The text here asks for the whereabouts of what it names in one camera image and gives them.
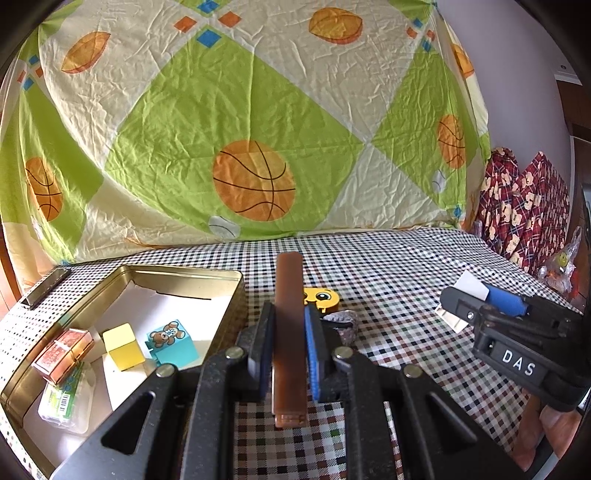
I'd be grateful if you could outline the yellow cube block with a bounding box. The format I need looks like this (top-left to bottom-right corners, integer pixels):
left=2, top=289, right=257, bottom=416
left=102, top=323, right=141, bottom=372

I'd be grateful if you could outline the clear box with green label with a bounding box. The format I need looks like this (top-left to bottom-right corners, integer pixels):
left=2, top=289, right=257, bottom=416
left=38, top=362, right=98, bottom=435

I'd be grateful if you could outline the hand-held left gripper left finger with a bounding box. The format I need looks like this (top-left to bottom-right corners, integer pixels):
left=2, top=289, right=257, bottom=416
left=48, top=302, right=278, bottom=480

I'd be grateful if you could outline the blue teddy bear block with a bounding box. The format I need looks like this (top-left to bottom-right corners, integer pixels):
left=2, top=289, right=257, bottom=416
left=145, top=320, right=200, bottom=372

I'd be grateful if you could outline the red plaid bear cloth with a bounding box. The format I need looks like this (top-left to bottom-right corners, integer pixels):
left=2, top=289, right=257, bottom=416
left=475, top=147, right=571, bottom=278

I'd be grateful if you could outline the basketball print bedsheet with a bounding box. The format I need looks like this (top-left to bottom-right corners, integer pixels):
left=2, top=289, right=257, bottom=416
left=0, top=0, right=492, bottom=282

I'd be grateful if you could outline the grey crumpled lump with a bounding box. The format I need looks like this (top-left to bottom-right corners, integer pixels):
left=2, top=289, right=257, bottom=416
left=321, top=310, right=358, bottom=344

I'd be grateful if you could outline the yellow smiley face toy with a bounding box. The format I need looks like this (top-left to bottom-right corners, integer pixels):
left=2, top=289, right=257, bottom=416
left=302, top=287, right=341, bottom=317

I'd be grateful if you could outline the person's right hand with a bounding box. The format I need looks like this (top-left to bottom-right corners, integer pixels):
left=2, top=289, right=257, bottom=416
left=510, top=392, right=585, bottom=474

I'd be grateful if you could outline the gold tin box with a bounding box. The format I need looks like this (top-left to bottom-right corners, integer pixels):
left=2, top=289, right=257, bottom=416
left=0, top=264, right=246, bottom=478

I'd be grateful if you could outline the clear plastic bag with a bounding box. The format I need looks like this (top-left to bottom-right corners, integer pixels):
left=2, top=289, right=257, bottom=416
left=538, top=226, right=585, bottom=296

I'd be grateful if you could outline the checkered tablecloth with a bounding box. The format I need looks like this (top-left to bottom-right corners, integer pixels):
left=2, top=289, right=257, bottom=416
left=0, top=228, right=587, bottom=480

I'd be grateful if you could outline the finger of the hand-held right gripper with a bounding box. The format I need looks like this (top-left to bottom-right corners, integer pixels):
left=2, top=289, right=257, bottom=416
left=440, top=286, right=490, bottom=326
left=482, top=285, right=536, bottom=319

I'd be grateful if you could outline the white paper lining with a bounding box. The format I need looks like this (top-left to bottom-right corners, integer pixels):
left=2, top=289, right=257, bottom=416
left=21, top=282, right=236, bottom=476

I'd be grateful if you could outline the grey metal bar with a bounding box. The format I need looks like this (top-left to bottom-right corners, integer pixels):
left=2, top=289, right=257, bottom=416
left=21, top=267, right=72, bottom=309

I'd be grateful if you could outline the brown rectangular case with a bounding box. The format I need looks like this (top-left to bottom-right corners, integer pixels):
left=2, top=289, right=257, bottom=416
left=271, top=251, right=309, bottom=428

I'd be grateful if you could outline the wooden door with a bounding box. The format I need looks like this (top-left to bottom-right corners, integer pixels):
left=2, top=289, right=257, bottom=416
left=0, top=249, right=21, bottom=319

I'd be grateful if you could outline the white card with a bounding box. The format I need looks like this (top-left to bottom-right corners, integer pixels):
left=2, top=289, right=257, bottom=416
left=435, top=271, right=491, bottom=334

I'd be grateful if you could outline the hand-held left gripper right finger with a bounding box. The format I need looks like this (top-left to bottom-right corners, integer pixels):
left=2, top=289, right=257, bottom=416
left=304, top=306, right=525, bottom=480

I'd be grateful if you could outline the red patterned small box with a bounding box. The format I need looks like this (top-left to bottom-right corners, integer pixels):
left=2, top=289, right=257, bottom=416
left=31, top=329, right=96, bottom=385

